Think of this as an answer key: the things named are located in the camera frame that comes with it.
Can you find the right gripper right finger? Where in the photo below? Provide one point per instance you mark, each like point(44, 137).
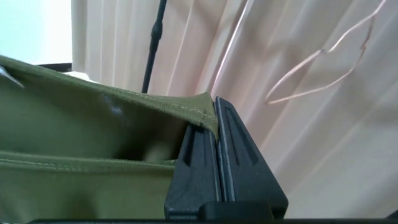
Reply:
point(248, 183)

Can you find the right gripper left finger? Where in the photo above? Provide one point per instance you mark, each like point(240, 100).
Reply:
point(192, 174)

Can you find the green long-sleeved shirt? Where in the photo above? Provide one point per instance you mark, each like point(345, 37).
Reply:
point(62, 124)

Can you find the pink clothes hanger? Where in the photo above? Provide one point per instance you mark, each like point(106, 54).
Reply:
point(323, 51)

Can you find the black clothes rack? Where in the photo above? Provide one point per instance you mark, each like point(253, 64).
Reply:
point(155, 34)

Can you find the beige curtain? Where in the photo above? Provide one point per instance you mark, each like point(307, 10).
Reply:
point(311, 155)

